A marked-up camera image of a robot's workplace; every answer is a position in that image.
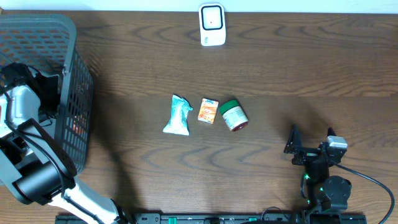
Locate red white snack packet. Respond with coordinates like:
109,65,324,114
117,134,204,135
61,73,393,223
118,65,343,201
68,83,90,136

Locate green lid white jar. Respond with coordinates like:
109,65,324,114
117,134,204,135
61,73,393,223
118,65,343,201
220,100,249,132

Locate orange Kleenex tissue pack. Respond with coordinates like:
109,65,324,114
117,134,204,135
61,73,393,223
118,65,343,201
198,98,219,124

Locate teal white wipes packet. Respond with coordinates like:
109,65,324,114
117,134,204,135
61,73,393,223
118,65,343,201
163,95,193,136

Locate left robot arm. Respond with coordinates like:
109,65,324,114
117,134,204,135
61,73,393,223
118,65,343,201
1,62,132,223

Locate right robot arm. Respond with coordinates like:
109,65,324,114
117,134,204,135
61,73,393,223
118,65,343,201
284,125,352,223

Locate white barcode scanner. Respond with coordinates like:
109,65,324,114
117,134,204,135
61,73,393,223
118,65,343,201
198,3,226,47

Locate grey plastic mesh basket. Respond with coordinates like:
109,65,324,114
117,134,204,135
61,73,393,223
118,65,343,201
1,14,94,172

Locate black left camera cable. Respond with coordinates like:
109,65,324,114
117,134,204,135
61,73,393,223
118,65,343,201
0,52,106,224

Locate black camera cable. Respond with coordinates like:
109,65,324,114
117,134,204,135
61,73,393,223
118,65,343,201
0,52,106,224
326,152,396,224

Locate black right camera cable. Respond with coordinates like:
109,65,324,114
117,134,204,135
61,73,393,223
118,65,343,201
326,152,396,224

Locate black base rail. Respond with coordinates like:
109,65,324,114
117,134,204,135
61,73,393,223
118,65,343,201
55,212,368,224

